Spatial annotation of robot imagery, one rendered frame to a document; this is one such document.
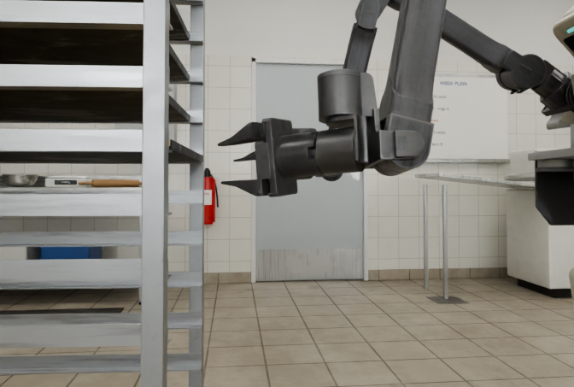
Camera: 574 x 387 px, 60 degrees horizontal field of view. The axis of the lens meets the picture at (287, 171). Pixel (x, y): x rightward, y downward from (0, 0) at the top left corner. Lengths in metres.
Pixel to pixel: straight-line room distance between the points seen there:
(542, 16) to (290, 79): 2.61
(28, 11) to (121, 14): 0.13
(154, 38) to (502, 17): 5.00
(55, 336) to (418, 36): 0.63
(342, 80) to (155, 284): 0.36
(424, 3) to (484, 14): 4.77
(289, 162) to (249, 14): 4.28
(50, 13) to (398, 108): 0.50
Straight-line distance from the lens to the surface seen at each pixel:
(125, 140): 0.73
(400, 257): 4.92
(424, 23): 0.70
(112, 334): 0.76
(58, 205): 0.76
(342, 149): 0.60
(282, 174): 0.65
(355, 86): 0.63
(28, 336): 0.80
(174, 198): 1.14
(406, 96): 0.64
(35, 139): 0.77
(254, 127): 0.65
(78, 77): 0.76
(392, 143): 0.61
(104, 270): 0.75
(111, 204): 0.74
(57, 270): 0.77
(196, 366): 1.19
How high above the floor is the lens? 0.90
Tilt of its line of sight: 2 degrees up
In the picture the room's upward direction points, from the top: straight up
